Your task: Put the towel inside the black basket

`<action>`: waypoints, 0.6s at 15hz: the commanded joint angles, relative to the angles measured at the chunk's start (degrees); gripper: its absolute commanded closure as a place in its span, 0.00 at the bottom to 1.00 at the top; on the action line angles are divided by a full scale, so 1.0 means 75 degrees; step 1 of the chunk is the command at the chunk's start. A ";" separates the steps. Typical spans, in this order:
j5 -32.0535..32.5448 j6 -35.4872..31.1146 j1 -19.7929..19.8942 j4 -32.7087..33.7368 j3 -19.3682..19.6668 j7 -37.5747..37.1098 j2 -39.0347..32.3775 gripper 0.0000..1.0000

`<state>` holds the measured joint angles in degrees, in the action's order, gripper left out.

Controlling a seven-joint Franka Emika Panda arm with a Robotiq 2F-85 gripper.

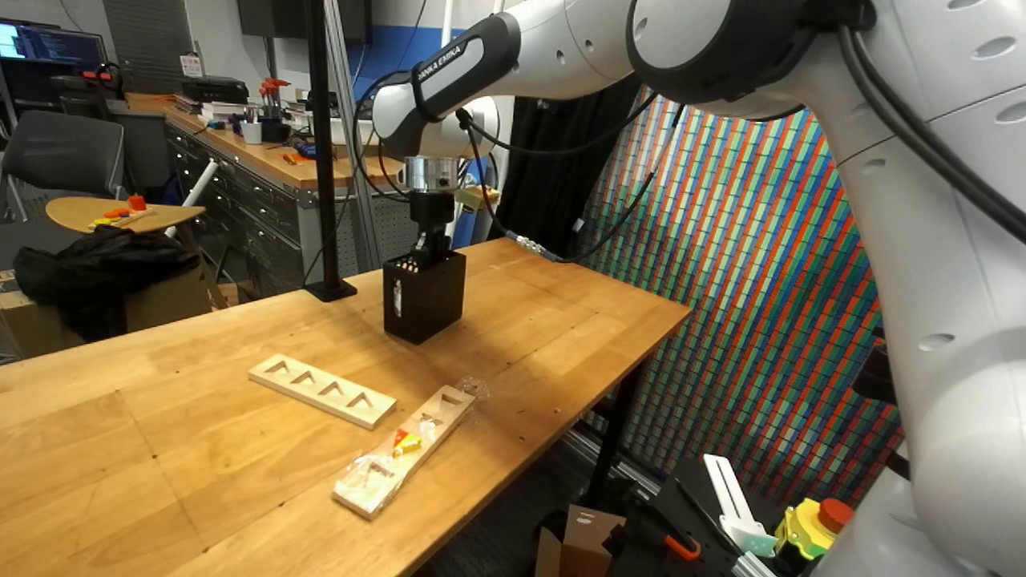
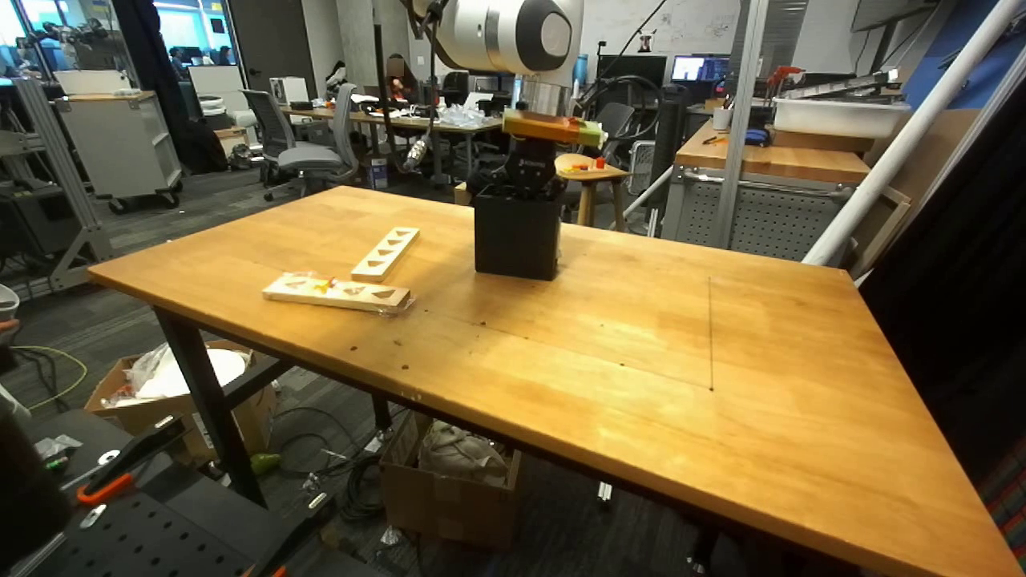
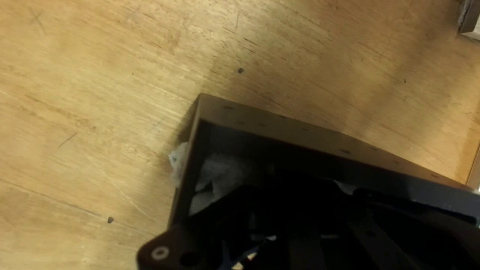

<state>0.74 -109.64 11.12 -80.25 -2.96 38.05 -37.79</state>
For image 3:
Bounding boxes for white towel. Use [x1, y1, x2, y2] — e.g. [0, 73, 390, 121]
[168, 143, 274, 220]

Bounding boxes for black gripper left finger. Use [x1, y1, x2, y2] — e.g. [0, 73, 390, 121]
[288, 230, 325, 270]

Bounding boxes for black mesh basket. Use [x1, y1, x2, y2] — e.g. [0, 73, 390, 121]
[166, 92, 480, 238]

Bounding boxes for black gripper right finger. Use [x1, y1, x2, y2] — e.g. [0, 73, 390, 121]
[345, 215, 421, 270]

